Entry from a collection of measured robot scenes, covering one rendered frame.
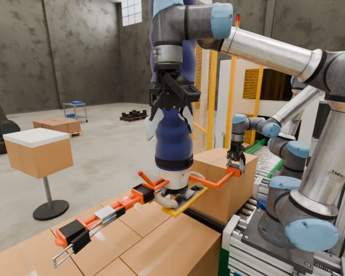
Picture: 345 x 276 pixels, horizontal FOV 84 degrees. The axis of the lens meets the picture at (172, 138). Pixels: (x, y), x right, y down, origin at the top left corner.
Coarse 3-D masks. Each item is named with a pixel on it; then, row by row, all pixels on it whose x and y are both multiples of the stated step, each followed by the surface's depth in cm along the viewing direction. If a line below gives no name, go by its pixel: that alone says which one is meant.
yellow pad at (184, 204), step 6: (192, 186) 119; (204, 186) 125; (198, 192) 117; (204, 192) 120; (174, 198) 112; (180, 198) 107; (192, 198) 112; (180, 204) 106; (186, 204) 107; (162, 210) 104; (168, 210) 102; (174, 210) 102; (180, 210) 102; (174, 216) 99
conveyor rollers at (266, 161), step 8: (256, 152) 300; (264, 152) 301; (264, 160) 268; (272, 160) 270; (256, 168) 243; (264, 168) 244; (272, 168) 246; (280, 168) 248; (256, 176) 225; (264, 176) 227; (248, 200) 179; (256, 200) 183; (240, 208) 167; (248, 208) 170; (240, 216) 157; (248, 216) 163
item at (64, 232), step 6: (72, 222) 74; (78, 222) 74; (60, 228) 71; (66, 228) 71; (72, 228) 71; (78, 228) 71; (84, 228) 72; (60, 234) 69; (66, 234) 69; (72, 234) 69; (78, 234) 71; (66, 240) 68; (66, 246) 68
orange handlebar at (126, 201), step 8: (192, 176) 112; (160, 184) 104; (208, 184) 106; (216, 184) 104; (120, 200) 89; (128, 200) 89; (136, 200) 91; (112, 208) 86; (128, 208) 88; (88, 224) 78; (56, 240) 68
